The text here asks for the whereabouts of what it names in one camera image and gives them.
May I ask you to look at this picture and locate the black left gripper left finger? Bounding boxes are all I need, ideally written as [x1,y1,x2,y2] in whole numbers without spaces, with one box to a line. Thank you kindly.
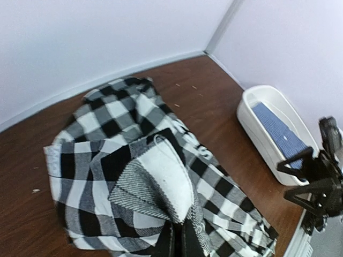
[154,222,175,257]

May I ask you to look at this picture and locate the white plastic basket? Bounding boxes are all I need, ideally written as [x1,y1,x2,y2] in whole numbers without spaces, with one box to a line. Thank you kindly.
[237,85,319,186]

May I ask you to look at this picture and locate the blue checked shirt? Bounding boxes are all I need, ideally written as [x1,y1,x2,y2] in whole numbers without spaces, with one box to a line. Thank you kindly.
[252,102,317,168]

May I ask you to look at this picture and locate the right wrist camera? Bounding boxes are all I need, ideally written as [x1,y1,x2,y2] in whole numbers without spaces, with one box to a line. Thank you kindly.
[319,116,342,155]

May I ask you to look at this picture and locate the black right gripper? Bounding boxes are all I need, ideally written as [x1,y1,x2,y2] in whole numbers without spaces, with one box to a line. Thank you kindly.
[277,147,342,235]

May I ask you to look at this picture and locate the black white checked shirt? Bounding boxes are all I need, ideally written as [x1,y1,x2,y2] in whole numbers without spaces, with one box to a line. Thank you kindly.
[44,77,278,256]

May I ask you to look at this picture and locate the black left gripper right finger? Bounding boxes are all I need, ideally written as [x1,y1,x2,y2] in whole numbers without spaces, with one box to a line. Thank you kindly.
[181,221,205,257]

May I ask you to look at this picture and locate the right aluminium frame post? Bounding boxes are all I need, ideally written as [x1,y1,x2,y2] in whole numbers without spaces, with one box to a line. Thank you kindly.
[204,0,244,55]

